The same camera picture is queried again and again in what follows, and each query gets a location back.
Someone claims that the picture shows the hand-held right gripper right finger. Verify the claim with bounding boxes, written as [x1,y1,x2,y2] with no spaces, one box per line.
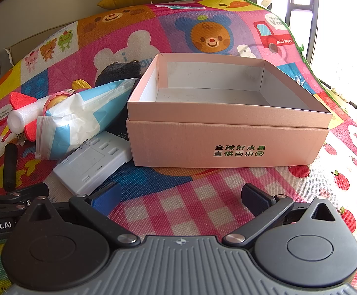
[222,183,345,248]

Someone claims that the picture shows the white foam rocket red fins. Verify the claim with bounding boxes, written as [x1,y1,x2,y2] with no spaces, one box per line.
[7,91,71,142]

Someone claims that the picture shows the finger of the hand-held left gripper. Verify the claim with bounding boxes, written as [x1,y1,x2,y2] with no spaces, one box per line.
[0,182,50,220]

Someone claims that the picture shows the pink round toy yellow handle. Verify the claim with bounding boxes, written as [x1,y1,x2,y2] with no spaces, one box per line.
[42,94,70,116]

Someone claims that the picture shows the yellow corn toy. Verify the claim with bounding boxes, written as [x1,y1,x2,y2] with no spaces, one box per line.
[71,79,92,91]

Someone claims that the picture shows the white plastic device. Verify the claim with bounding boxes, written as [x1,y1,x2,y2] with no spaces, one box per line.
[53,131,133,195]

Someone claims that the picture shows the colourful cartoon play mat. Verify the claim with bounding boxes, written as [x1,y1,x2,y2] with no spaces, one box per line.
[0,0,357,295]

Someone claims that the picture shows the blue white tissue packet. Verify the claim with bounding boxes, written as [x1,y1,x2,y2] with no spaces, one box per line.
[35,78,139,160]

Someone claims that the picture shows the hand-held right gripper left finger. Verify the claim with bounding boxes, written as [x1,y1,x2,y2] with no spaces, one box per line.
[21,182,139,248]

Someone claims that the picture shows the black cylindrical handle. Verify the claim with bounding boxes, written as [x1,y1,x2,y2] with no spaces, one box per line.
[4,143,19,192]

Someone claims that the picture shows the pink cardboard box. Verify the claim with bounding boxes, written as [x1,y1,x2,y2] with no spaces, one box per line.
[126,53,333,169]

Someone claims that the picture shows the black plush toy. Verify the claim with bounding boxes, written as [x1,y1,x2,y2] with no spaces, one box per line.
[95,61,142,88]

